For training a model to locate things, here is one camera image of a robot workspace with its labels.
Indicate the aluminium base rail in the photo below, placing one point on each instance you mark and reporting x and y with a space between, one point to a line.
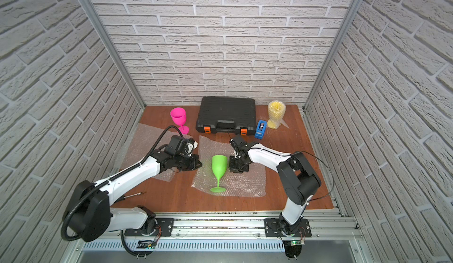
236 232

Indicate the pink plastic wine glass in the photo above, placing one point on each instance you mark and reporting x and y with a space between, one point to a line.
179 117

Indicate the yellow plastic wine glass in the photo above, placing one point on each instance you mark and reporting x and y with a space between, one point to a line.
275 114

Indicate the green plastic wine glass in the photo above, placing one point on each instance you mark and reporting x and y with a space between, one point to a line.
219 167

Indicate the bubble wrap sheet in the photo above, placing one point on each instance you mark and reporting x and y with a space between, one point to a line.
276 114
248 184

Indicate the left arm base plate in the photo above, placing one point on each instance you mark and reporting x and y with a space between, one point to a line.
166 227

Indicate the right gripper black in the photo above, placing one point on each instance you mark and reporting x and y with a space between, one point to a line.
232 168

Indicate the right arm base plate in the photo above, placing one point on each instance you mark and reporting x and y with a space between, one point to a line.
276 227

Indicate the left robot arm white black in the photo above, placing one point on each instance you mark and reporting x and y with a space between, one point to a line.
90 213

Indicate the blue tape dispenser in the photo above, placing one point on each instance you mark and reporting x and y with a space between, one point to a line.
260 129

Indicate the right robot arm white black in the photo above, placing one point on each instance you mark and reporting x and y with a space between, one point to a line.
300 181

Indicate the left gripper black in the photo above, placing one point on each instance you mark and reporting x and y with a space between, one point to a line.
189 162

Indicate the black plastic tool case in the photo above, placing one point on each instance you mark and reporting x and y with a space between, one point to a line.
227 115

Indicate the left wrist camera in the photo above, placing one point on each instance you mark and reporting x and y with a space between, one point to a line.
186 147

